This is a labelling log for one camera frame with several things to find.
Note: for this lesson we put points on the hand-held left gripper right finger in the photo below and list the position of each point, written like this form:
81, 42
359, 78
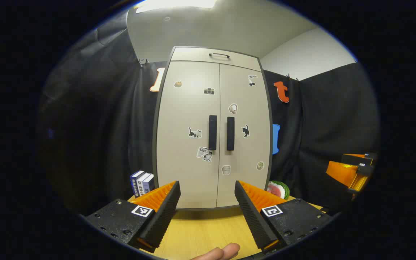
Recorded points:
253, 216

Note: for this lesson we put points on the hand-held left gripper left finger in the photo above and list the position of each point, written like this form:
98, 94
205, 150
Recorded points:
164, 216

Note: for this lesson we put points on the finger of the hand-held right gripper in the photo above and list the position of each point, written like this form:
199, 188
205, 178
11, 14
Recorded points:
352, 158
339, 173

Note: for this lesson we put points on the beige cabinet door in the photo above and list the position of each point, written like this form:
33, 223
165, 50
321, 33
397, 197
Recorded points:
251, 151
182, 119

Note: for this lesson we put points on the beige double-door shoe cabinet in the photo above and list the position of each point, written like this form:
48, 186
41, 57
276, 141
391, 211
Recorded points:
193, 54

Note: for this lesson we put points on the toy watermelon slice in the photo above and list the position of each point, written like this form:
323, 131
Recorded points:
279, 189

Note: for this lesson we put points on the white book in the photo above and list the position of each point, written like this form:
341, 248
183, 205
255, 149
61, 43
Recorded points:
143, 182

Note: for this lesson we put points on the black backdrop cloth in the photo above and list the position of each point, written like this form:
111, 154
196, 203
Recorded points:
96, 126

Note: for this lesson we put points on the ceiling light panel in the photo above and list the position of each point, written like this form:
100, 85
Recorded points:
175, 4

